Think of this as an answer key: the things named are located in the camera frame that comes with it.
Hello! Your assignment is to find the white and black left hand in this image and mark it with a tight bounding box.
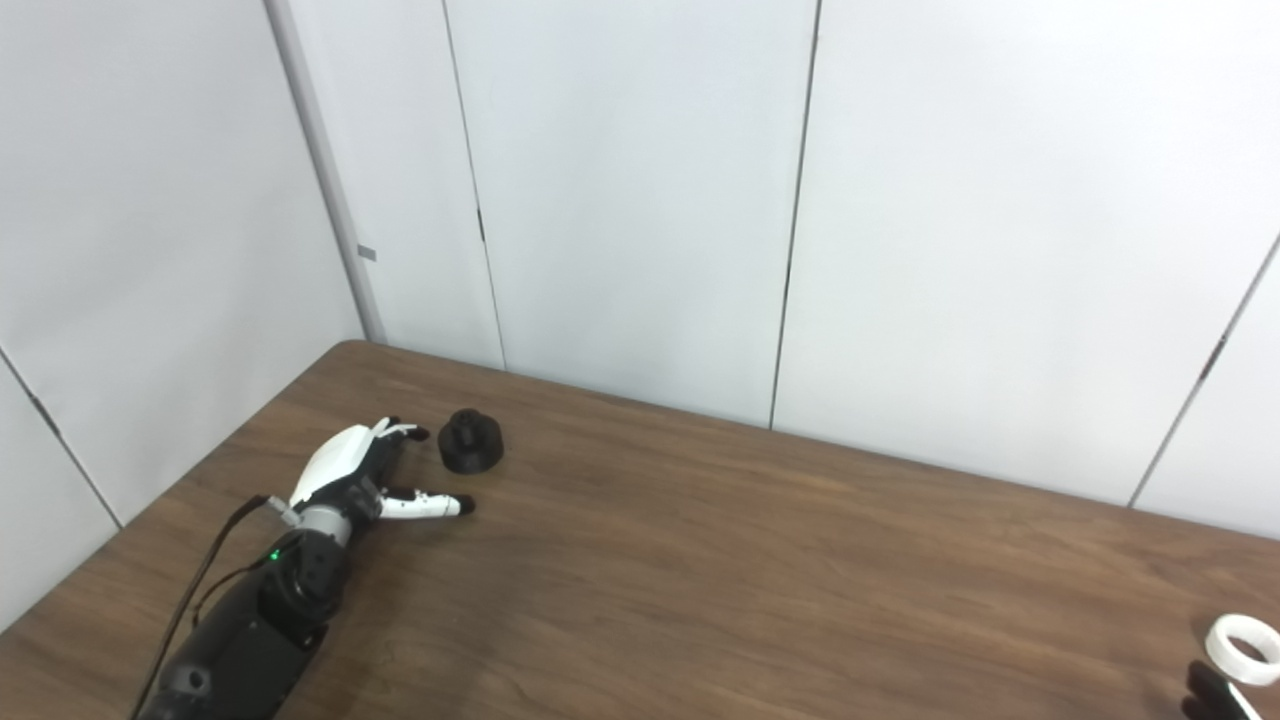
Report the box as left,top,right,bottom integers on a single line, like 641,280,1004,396
288,417,476,531

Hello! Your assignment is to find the white and black right hand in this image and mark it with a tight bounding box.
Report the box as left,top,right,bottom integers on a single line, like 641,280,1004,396
1186,660,1263,720

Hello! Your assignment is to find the white ring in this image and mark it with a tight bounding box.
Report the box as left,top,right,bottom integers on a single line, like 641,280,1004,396
1204,614,1280,687

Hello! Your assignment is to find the round black part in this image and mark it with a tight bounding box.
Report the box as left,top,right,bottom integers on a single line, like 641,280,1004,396
438,409,505,474

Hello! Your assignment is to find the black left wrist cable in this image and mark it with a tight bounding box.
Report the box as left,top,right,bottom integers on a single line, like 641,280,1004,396
130,494,293,720

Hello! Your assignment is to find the gray wall corner post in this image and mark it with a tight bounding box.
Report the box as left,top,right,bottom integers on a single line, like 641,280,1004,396
263,0,388,344

